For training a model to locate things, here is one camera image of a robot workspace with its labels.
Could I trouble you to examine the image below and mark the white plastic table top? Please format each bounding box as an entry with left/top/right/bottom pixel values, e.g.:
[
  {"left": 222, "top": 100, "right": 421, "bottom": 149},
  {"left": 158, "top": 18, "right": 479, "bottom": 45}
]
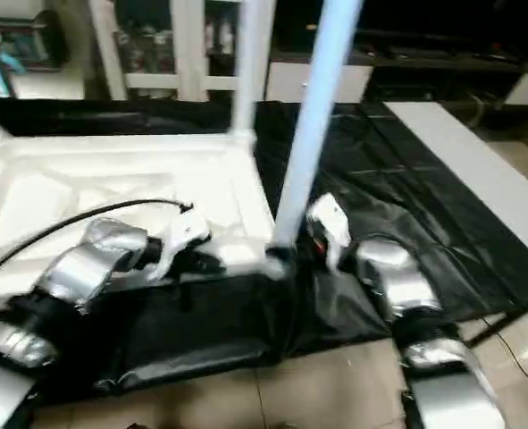
[{"left": 0, "top": 131, "right": 288, "bottom": 315}]

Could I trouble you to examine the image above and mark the black work mat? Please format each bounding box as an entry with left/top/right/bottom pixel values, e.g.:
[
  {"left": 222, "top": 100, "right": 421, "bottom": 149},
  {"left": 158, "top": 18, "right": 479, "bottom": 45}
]
[{"left": 0, "top": 95, "right": 528, "bottom": 400}]

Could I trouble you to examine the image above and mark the white drawer unit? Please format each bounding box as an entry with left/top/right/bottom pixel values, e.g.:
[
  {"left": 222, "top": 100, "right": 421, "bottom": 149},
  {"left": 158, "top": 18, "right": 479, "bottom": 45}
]
[{"left": 264, "top": 60, "right": 374, "bottom": 105}]

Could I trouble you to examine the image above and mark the white flat board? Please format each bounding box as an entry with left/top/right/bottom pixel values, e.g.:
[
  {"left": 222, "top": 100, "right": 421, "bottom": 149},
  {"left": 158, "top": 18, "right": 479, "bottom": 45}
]
[{"left": 383, "top": 100, "right": 528, "bottom": 271}]

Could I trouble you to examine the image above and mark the black tripod leg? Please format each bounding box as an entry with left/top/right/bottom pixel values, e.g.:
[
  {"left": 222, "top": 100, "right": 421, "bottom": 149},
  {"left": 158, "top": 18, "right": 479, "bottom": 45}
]
[{"left": 463, "top": 307, "right": 525, "bottom": 351}]

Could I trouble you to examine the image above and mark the white glass door cabinet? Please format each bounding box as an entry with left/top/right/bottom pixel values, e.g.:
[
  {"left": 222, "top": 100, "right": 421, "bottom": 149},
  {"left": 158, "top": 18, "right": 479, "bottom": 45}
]
[{"left": 89, "top": 0, "right": 275, "bottom": 102}]

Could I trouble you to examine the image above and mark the dark low sideboard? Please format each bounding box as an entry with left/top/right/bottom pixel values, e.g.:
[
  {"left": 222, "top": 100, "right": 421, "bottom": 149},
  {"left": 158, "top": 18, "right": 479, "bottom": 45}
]
[{"left": 272, "top": 0, "right": 528, "bottom": 105}]

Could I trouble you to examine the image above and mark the light blue stand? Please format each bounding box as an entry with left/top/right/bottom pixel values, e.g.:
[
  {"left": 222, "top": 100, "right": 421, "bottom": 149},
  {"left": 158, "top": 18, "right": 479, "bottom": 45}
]
[{"left": 0, "top": 34, "right": 25, "bottom": 92}]

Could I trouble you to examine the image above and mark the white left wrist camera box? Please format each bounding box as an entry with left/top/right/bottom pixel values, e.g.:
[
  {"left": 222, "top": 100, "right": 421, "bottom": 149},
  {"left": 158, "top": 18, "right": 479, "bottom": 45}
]
[{"left": 147, "top": 209, "right": 214, "bottom": 282}]

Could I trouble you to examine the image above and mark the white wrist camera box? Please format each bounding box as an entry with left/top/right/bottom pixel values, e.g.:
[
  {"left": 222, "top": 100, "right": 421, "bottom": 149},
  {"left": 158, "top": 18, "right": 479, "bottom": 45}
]
[
  {"left": 147, "top": 209, "right": 214, "bottom": 282},
  {"left": 303, "top": 191, "right": 353, "bottom": 271}
]

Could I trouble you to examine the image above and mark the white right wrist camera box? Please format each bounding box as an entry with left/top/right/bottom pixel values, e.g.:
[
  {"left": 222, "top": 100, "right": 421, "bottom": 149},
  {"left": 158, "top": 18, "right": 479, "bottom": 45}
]
[{"left": 303, "top": 191, "right": 353, "bottom": 271}]

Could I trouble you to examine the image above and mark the black floor cable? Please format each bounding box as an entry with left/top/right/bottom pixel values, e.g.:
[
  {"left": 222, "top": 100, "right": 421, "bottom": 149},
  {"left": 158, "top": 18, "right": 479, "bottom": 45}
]
[{"left": 481, "top": 315, "right": 528, "bottom": 396}]

